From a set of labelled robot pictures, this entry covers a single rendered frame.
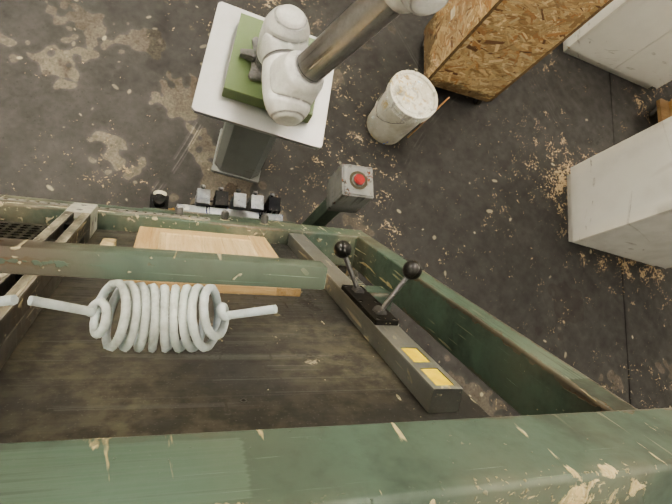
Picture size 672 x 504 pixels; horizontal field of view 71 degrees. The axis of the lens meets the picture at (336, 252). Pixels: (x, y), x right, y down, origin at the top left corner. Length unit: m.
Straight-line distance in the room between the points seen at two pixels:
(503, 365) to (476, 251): 2.11
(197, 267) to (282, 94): 1.26
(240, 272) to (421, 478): 0.23
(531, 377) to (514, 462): 0.42
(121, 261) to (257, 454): 0.19
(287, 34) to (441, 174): 1.67
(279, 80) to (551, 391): 1.18
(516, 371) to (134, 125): 2.18
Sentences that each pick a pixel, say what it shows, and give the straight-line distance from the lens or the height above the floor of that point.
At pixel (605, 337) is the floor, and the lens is 3.63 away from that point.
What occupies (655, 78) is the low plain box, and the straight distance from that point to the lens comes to 4.79.
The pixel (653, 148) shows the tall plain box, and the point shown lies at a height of 0.66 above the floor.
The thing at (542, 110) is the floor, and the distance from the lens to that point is 3.89.
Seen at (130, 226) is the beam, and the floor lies 0.89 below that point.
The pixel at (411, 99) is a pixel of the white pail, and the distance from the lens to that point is 2.73.
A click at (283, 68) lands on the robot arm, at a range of 1.59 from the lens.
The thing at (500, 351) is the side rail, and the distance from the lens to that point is 0.97.
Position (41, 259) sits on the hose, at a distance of 0.37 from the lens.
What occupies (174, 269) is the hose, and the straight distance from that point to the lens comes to 0.37.
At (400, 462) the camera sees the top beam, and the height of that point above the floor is 1.93.
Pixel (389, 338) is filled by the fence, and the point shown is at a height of 1.58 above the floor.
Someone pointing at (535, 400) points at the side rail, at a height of 1.66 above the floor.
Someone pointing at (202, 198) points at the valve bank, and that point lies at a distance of 1.68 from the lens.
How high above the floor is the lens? 2.33
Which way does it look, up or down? 65 degrees down
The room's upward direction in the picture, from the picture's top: 55 degrees clockwise
